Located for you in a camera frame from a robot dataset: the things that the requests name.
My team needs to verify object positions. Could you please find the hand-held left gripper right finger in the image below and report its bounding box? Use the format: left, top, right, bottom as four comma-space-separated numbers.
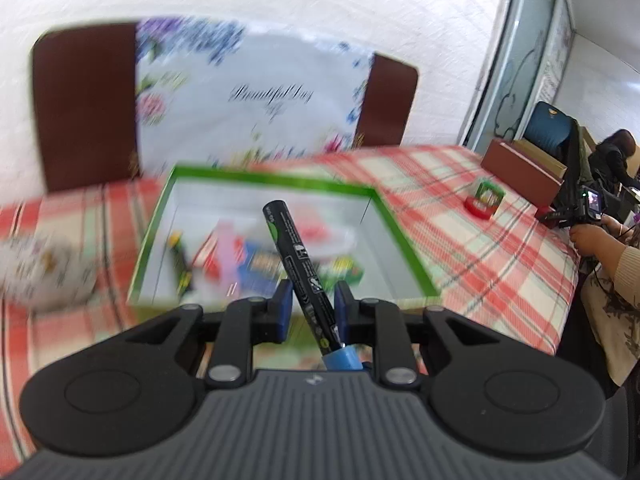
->
334, 281, 501, 388

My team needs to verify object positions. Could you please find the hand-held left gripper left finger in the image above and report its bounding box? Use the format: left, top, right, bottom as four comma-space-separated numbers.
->
125, 280, 295, 388

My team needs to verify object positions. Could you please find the green snack packet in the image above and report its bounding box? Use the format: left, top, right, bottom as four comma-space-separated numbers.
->
320, 255, 366, 283

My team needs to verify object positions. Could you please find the blue packet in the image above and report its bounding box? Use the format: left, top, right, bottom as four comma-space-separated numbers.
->
237, 242, 283, 286

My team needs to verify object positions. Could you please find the black marker blue cap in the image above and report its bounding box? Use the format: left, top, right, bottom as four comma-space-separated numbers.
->
262, 200, 362, 372

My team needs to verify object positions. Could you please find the pink mask packet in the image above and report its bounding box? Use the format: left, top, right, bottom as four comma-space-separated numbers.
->
285, 207, 361, 266

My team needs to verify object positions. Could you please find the small red box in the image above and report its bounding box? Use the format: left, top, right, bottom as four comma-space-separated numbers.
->
192, 232, 223, 278

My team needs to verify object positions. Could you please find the black marker green label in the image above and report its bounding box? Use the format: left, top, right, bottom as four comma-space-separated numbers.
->
167, 230, 196, 293

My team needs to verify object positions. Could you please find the green cardboard box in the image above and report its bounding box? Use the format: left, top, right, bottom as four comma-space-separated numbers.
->
126, 162, 443, 311

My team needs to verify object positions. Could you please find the person's right forearm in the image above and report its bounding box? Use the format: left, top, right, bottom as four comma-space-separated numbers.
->
600, 242, 640, 306

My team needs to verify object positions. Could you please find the person's right hand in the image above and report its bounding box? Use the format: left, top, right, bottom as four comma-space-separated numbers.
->
570, 215, 629, 261

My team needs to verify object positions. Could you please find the brown rectangular box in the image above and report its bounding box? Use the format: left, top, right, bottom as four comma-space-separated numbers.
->
481, 139, 568, 207

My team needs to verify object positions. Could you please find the blue office chair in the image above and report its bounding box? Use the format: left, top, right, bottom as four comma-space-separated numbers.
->
522, 101, 586, 161

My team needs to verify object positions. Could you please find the small red green toy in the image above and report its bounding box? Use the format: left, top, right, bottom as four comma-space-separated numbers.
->
464, 178, 506, 221

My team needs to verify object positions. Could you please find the red plaid tablecloth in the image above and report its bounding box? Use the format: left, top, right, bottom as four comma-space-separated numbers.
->
0, 144, 583, 461

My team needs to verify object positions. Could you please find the brown chair backrest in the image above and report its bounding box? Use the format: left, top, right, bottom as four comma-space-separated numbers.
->
31, 21, 143, 193
352, 53, 420, 150

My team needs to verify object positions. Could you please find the patterned cloth pouch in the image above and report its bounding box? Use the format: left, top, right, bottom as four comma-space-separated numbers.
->
0, 237, 98, 311

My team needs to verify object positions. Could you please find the glass door grey frame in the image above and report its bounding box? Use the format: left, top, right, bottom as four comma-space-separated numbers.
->
460, 0, 576, 151

